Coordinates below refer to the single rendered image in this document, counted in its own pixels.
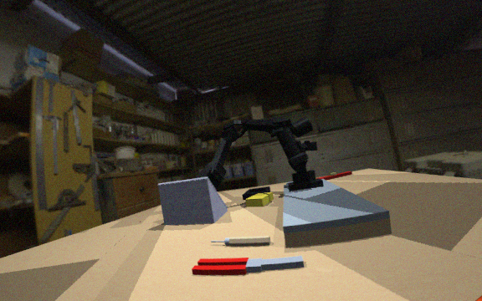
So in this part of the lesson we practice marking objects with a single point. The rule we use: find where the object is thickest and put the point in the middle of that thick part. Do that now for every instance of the yellow rectangular block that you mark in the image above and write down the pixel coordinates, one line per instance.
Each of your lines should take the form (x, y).
(259, 199)

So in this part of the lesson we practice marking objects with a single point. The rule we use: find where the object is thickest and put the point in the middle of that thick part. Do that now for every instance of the awl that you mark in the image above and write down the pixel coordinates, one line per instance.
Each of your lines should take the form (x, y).
(247, 241)

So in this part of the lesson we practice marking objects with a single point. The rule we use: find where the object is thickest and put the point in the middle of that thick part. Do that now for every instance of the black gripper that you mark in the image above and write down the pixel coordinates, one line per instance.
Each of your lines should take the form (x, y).
(296, 158)

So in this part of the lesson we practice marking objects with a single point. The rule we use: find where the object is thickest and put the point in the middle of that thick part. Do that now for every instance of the red spirit level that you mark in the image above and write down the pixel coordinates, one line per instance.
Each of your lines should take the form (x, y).
(334, 175)

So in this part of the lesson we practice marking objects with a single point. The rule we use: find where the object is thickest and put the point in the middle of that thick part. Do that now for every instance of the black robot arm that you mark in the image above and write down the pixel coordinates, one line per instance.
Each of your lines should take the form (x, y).
(283, 128)

